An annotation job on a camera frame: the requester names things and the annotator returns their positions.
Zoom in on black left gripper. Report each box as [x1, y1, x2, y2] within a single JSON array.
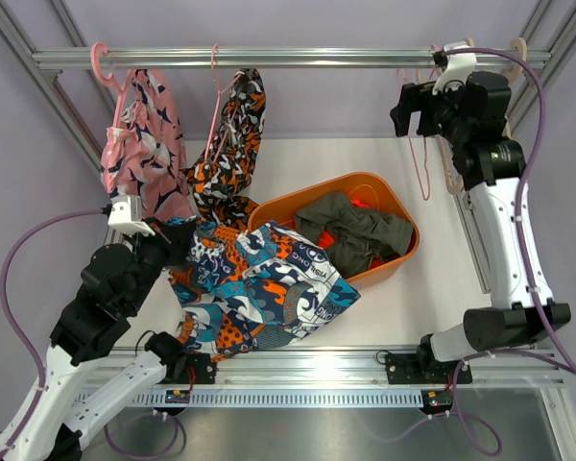
[[124, 216, 196, 313]]

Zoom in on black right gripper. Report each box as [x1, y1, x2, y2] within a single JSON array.
[[391, 75, 472, 147]]

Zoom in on pink hanger with blue shorts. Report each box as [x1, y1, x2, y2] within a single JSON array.
[[396, 43, 443, 202]]

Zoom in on blue orange patterned shorts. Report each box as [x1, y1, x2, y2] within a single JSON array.
[[169, 218, 360, 361]]

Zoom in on beige hanger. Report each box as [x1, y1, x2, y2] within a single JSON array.
[[415, 36, 477, 196], [502, 36, 528, 138]]

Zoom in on olive green shorts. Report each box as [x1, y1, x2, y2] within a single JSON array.
[[295, 191, 414, 279]]

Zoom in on bright orange shorts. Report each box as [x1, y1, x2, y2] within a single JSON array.
[[294, 192, 388, 279]]

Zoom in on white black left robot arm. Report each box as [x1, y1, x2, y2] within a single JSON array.
[[0, 219, 196, 460]]

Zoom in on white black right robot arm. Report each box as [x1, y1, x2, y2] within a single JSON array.
[[390, 71, 571, 381]]

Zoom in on orange black camouflage shorts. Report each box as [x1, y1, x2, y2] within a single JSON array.
[[186, 68, 267, 231]]

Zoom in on pink shark print shorts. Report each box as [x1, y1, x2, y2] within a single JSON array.
[[101, 69, 194, 221]]

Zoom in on pink hanger with shark shorts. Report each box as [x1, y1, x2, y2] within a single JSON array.
[[90, 42, 179, 132]]

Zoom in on pink hanger with camouflage shorts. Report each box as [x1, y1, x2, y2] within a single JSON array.
[[204, 44, 241, 163]]

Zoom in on orange plastic basket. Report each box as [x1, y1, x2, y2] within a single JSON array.
[[248, 172, 420, 291]]

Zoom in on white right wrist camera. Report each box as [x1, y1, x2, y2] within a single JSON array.
[[432, 41, 477, 96]]

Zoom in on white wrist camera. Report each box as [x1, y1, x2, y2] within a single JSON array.
[[108, 195, 156, 236], [432, 41, 477, 96]]

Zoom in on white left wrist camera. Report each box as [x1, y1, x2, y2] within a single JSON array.
[[108, 195, 156, 236]]

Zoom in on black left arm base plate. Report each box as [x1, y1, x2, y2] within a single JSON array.
[[173, 353, 217, 385]]

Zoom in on white slotted cable duct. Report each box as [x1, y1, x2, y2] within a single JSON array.
[[126, 387, 424, 408]]

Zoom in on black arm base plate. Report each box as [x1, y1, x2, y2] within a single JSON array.
[[374, 351, 473, 385]]

